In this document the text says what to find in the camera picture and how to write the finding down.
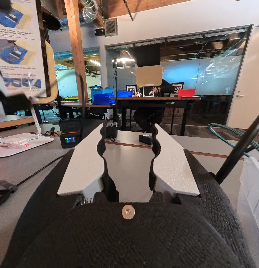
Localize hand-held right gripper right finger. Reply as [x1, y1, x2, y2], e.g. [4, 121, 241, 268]
[149, 124, 200, 198]

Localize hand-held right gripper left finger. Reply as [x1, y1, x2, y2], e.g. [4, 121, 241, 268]
[57, 123, 120, 203]

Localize black usb cable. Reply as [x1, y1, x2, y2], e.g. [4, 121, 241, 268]
[216, 114, 259, 185]

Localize teal braided usb cable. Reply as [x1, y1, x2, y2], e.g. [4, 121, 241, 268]
[207, 123, 259, 166]

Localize clear plastic storage box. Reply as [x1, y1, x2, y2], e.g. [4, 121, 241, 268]
[237, 156, 259, 244]

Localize black battery charging case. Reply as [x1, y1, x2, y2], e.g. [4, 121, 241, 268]
[59, 119, 83, 149]

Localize clear plastic packet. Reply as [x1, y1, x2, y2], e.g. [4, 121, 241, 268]
[0, 138, 31, 149]

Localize white document stand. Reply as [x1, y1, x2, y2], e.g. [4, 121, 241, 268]
[0, 72, 54, 158]

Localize printed instruction sheet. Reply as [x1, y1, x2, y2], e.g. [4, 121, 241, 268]
[0, 0, 48, 98]

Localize wooden backing board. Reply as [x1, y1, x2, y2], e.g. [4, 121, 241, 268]
[32, 39, 59, 105]

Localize black battery charger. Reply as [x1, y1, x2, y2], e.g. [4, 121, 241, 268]
[106, 122, 119, 138]

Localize printed cardboard box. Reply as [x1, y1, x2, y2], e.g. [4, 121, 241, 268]
[163, 106, 185, 126]

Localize wooden desk black legs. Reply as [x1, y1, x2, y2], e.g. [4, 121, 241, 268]
[110, 96, 202, 137]

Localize red plastic bin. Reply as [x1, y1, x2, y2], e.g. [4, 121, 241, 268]
[177, 89, 196, 98]

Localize blue plastic caddy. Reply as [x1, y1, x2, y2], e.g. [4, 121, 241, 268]
[91, 85, 113, 104]

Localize cream door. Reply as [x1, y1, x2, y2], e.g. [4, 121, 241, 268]
[226, 27, 259, 129]

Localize thin black hanging cable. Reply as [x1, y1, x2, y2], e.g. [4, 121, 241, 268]
[46, 70, 86, 121]

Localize black cable with strap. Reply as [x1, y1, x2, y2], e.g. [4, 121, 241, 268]
[0, 154, 68, 208]

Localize wooden support post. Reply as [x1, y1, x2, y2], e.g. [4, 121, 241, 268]
[64, 0, 89, 103]

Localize silver air duct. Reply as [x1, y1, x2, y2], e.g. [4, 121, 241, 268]
[58, 0, 105, 28]

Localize wall vent grille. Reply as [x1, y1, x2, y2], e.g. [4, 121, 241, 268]
[104, 18, 118, 37]

